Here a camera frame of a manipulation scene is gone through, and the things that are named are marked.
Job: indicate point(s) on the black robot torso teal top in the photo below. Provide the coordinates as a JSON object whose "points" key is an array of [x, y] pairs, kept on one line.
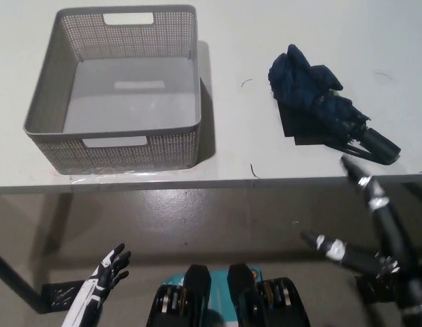
{"points": [[197, 303]]}

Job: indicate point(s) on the grey perforated plastic basket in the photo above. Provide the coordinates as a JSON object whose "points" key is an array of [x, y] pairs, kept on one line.
{"points": [[129, 102]]}

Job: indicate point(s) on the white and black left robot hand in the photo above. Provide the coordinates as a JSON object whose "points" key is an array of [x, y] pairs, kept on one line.
{"points": [[106, 272]]}

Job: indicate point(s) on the navy blue umbrella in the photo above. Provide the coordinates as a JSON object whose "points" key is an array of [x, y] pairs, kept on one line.
{"points": [[316, 98]]}

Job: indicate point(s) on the black slanted table leg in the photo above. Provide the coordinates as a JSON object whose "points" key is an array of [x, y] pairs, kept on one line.
{"points": [[16, 279]]}

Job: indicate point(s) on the black tape patch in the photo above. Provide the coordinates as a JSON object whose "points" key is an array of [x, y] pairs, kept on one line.
{"points": [[294, 127]]}

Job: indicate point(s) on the black floor tape mark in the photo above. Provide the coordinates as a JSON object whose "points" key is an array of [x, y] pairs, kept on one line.
{"points": [[367, 287], [59, 296]]}

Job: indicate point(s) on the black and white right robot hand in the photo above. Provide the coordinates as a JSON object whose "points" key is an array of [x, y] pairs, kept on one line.
{"points": [[389, 231]]}

